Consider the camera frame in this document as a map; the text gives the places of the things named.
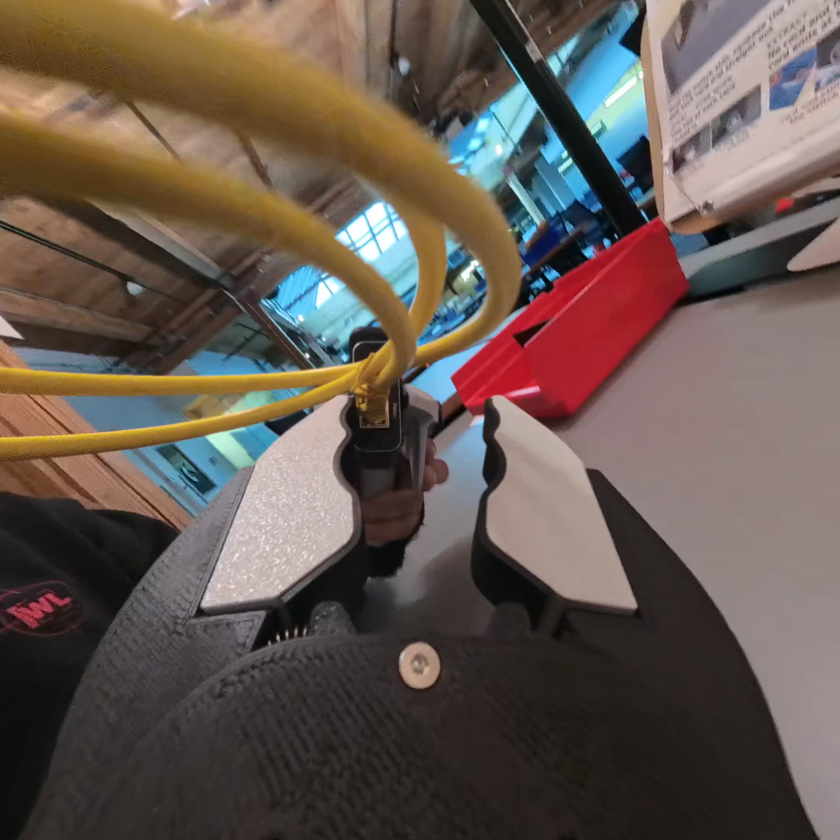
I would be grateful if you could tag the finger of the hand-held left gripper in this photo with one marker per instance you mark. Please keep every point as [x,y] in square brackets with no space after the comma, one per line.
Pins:
[420,426]

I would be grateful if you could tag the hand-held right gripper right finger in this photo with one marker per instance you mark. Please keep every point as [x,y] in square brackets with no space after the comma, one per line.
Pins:
[558,518]

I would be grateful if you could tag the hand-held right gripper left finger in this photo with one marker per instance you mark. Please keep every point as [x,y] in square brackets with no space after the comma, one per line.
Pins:
[282,518]

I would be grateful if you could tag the black ethernet splitter box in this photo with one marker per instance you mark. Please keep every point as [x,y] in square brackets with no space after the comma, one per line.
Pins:
[377,472]

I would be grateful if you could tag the person's left hand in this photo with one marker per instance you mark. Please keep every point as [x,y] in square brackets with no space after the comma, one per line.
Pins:
[394,518]

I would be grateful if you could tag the red plastic bin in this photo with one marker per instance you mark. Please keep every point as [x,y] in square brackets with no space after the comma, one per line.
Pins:
[590,328]

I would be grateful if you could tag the skylight window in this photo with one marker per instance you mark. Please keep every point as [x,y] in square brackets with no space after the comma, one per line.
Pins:
[367,229]

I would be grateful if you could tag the person's black hoodie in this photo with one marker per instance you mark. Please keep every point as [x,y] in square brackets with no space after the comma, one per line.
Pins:
[65,544]

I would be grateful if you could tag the ceiling track light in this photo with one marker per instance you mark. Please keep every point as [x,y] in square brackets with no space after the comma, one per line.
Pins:
[134,289]

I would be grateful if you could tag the dark grey slab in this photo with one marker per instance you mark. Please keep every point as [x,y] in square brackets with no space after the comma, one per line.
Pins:
[741,262]

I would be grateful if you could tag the white stand base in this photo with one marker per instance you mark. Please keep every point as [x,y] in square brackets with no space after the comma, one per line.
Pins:
[820,249]

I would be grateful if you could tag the printed instruction board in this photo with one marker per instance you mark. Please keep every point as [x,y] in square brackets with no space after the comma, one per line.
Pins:
[735,98]

